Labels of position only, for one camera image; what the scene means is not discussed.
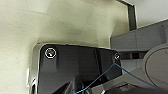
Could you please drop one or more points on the grey robot base cover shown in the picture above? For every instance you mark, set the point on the grey robot base cover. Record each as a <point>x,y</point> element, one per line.
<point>146,43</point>

